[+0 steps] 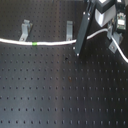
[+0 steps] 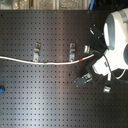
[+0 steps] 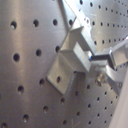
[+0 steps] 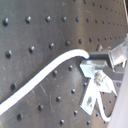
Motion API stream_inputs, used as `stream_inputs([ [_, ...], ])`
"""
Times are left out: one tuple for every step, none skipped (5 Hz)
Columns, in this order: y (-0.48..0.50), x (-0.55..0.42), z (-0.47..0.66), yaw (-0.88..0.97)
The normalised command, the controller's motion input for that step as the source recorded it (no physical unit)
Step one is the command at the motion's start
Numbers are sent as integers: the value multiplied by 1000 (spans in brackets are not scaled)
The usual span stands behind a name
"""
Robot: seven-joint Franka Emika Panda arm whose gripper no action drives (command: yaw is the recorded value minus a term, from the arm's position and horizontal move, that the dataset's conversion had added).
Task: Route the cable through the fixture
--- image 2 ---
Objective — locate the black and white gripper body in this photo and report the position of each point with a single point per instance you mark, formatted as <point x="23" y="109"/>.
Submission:
<point x="99" y="68"/>

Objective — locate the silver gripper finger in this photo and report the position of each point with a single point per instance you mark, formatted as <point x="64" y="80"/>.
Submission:
<point x="87" y="49"/>
<point x="107" y="89"/>

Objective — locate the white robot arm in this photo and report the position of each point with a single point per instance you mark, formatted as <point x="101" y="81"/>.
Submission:
<point x="114" y="61"/>

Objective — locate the blue object at edge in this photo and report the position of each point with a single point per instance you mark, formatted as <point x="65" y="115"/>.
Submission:
<point x="1" y="89"/>

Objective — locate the right metal cable clip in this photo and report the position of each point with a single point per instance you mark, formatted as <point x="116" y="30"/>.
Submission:
<point x="72" y="52"/>

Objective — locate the metal cable clip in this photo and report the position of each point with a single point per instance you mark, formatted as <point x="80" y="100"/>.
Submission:
<point x="72" y="52"/>
<point x="36" y="52"/>

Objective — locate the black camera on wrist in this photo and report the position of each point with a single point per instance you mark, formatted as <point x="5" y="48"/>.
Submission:
<point x="84" y="79"/>

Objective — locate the left metal cable clip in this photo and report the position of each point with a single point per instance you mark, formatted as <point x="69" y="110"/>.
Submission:
<point x="36" y="52"/>

